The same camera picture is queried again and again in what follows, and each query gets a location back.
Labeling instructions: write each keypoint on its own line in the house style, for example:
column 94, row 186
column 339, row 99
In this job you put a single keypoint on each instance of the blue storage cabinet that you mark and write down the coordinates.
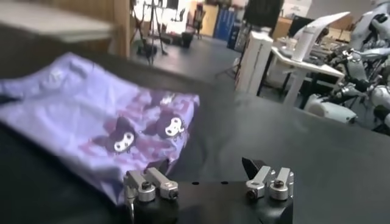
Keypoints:
column 225, row 24

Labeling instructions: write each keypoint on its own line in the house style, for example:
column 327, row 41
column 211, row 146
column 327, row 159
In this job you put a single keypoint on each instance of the black office chair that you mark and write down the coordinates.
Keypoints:
column 198, row 18

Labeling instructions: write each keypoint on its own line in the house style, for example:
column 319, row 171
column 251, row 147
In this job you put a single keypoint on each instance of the black monitor tripod stand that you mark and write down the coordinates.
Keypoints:
column 228, row 70

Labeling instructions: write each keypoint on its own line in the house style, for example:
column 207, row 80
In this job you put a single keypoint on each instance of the wooden folding screen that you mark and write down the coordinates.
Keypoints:
column 122, row 27

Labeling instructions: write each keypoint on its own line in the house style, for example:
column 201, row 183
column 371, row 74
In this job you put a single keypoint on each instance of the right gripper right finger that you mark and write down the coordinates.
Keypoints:
column 262, row 179

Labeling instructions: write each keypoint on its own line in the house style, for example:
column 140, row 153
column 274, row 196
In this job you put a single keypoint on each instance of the white standing desk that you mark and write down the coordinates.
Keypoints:
column 304, row 67

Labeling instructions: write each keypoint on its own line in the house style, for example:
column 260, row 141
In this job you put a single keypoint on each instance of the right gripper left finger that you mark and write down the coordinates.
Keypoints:
column 152, row 182

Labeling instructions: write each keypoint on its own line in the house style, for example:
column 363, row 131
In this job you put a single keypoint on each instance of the lavender t-shirt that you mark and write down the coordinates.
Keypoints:
column 76, row 121

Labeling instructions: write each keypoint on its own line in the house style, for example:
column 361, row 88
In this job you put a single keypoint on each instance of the black camera tripod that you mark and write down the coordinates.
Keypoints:
column 149, row 45

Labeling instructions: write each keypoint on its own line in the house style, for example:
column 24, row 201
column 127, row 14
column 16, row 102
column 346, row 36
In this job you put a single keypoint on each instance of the white humanoid robot with base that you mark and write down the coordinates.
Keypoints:
column 350, row 91

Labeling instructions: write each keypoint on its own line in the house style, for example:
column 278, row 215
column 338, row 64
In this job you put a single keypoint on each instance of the white table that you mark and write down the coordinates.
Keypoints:
column 55, row 21

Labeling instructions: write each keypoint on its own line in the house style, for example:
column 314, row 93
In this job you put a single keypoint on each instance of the black monitor panel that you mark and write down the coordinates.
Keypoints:
column 263, row 13

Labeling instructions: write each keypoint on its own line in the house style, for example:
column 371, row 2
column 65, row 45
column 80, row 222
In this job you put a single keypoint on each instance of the black trash bin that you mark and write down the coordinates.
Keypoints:
column 186, row 39

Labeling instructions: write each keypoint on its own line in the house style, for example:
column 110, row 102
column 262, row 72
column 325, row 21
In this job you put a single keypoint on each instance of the tall white cardboard box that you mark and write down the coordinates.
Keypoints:
column 254, row 61

